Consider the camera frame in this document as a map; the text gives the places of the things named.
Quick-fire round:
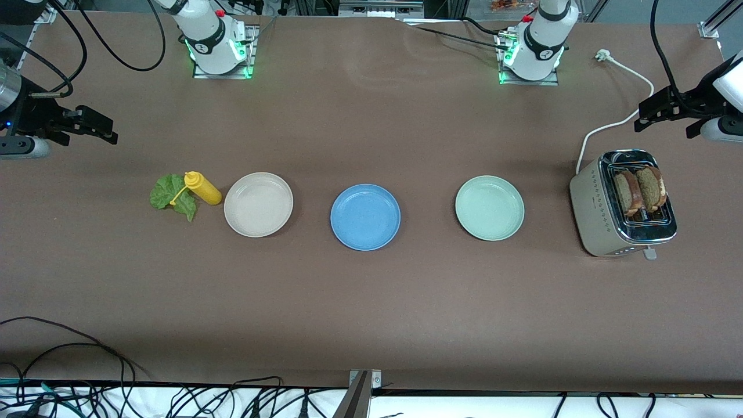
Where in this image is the pale green round plate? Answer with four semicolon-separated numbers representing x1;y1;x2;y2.
455;175;525;242

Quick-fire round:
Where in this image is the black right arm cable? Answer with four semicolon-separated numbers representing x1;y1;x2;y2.
0;0;167;98

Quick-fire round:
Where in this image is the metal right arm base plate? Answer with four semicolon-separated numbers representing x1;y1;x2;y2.
193;24;259;80

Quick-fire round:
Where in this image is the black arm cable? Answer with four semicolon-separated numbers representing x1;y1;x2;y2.
0;0;167;98
650;0;706;114

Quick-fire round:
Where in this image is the metal table edge bracket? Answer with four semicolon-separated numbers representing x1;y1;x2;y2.
336;369;383;418

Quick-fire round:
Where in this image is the brown bread slice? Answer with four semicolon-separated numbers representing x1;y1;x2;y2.
636;165;668;213
614;170;644;219

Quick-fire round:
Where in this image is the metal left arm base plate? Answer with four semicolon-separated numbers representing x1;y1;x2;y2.
498;29;561;87

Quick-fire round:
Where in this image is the beige round plate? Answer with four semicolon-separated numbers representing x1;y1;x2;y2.
223;172;294;238

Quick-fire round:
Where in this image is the beige chrome two-slot toaster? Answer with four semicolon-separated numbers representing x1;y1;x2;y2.
569;149;678;260

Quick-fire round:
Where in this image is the grey perforated side rail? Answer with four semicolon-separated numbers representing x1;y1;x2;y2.
15;22;41;71

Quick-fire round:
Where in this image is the blue round plate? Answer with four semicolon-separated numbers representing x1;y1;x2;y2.
330;183;402;251

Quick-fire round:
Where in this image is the silver metal box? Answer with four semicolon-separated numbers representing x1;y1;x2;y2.
338;0;425;19

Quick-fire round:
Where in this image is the thin black cable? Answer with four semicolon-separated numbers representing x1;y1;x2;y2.
0;343;137;418
0;316;149;378

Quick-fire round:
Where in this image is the black base power cable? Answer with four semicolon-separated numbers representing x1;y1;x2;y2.
401;16;514;52

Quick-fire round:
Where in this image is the yellow mustard squeeze bottle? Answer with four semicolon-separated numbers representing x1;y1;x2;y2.
169;171;223;208

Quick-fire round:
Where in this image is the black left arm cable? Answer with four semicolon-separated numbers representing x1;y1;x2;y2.
650;0;706;114

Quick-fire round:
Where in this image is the aluminium frame profile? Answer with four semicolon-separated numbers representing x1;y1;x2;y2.
34;0;79;24
698;0;743;39

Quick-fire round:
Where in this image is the green lettuce leaf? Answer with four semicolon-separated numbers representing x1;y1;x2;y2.
149;174;198;222

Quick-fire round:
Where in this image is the white toaster power cord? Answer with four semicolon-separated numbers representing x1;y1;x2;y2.
576;49;655;175

